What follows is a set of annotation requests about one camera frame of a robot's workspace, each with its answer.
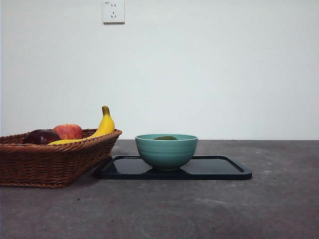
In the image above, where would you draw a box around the yellow banana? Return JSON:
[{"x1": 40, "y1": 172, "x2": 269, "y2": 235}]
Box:
[{"x1": 47, "y1": 106, "x2": 116, "y2": 145}]

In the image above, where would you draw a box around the teal ceramic bowl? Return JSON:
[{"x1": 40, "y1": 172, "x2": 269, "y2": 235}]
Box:
[{"x1": 135, "y1": 133, "x2": 199, "y2": 172}]

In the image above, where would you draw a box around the white wall socket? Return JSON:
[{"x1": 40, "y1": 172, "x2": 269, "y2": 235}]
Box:
[{"x1": 103, "y1": 0, "x2": 126, "y2": 25}]

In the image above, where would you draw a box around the dark red apple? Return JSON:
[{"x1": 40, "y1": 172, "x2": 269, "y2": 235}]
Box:
[{"x1": 23, "y1": 129, "x2": 62, "y2": 145}]

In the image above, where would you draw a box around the brown woven wicker basket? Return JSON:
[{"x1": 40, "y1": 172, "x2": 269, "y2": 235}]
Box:
[{"x1": 0, "y1": 128, "x2": 123, "y2": 189}]

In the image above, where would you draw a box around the dark rectangular tray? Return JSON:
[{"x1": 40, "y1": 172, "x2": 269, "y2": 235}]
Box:
[{"x1": 96, "y1": 155, "x2": 253, "y2": 181}]

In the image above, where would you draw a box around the red yellow apple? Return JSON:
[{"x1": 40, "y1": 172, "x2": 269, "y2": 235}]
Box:
[{"x1": 51, "y1": 123, "x2": 84, "y2": 140}]

